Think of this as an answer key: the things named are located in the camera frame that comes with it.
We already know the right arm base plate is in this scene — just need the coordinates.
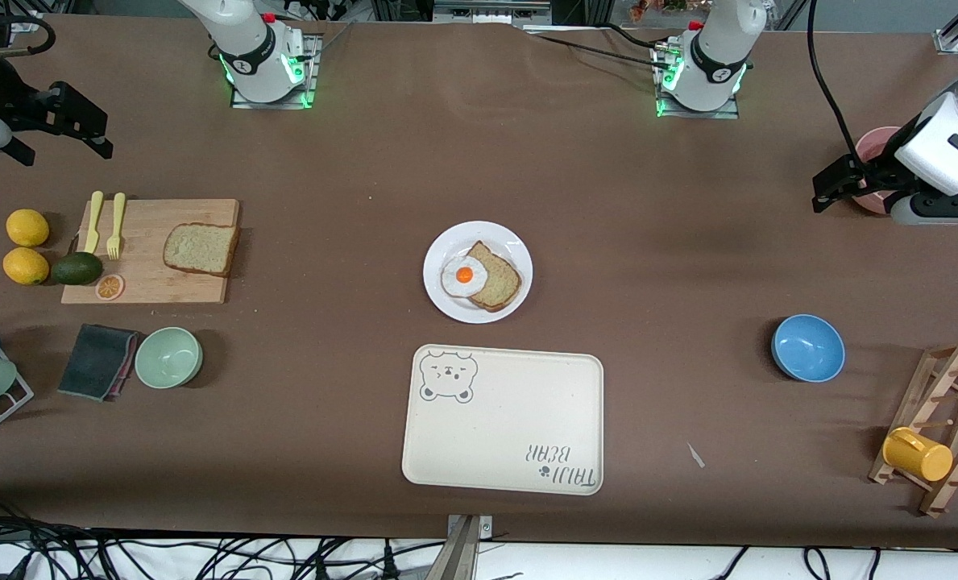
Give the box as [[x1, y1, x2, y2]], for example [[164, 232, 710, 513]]
[[230, 34, 322, 110]]

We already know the wooden mug rack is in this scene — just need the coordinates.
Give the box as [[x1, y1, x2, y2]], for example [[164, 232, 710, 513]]
[[869, 340, 958, 518]]

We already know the small bread slice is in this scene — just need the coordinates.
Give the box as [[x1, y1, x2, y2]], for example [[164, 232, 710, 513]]
[[467, 241, 523, 313]]

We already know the yellow plastic knife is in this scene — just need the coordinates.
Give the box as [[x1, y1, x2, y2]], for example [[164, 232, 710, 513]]
[[84, 191, 104, 255]]

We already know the fried egg toy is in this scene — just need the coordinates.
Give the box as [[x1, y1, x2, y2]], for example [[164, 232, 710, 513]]
[[441, 255, 489, 299]]

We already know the yellow mug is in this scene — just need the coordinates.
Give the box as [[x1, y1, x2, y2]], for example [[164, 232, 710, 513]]
[[882, 427, 954, 483]]

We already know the yellow plastic fork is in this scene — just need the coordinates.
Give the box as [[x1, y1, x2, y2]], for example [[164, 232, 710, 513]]
[[106, 193, 126, 261]]

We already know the dark grey folded cloth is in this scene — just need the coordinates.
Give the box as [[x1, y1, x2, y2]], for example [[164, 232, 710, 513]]
[[57, 324, 140, 402]]

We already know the black floor cable bundle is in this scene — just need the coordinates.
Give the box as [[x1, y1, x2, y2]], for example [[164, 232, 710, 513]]
[[0, 493, 447, 580]]

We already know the aluminium frame profile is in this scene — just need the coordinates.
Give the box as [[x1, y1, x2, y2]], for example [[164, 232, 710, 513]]
[[934, 0, 958, 55]]

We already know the light green bowl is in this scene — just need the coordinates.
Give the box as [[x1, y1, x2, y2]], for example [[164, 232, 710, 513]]
[[135, 326, 204, 390]]

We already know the yellow lemon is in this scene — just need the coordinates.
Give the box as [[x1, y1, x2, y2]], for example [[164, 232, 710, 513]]
[[6, 209, 50, 247], [2, 247, 50, 286]]

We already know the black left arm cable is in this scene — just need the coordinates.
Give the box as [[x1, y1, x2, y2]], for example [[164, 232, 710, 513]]
[[807, 0, 873, 166]]

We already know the pink bowl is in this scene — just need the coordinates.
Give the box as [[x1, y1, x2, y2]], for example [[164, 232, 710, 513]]
[[854, 126, 903, 215]]

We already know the large bread slice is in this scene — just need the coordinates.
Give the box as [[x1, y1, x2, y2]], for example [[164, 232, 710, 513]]
[[163, 223, 241, 278]]

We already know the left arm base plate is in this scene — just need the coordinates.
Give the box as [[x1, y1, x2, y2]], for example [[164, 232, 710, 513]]
[[650, 40, 741, 120]]

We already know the black cable on table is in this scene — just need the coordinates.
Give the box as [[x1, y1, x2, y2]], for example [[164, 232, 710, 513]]
[[525, 23, 685, 72]]

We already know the cream bear print tray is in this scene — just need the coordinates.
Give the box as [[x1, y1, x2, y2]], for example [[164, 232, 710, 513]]
[[401, 344, 604, 496]]

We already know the white round plate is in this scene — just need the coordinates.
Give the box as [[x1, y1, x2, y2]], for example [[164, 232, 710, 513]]
[[423, 221, 533, 325]]

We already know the blue bowl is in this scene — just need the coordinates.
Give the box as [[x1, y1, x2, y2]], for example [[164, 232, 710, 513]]
[[771, 314, 846, 383]]

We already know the dark green avocado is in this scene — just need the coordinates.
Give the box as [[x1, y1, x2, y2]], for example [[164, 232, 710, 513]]
[[51, 252, 103, 286]]

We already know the wooden cutting board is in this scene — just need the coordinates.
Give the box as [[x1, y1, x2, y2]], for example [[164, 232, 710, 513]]
[[60, 199, 240, 305]]

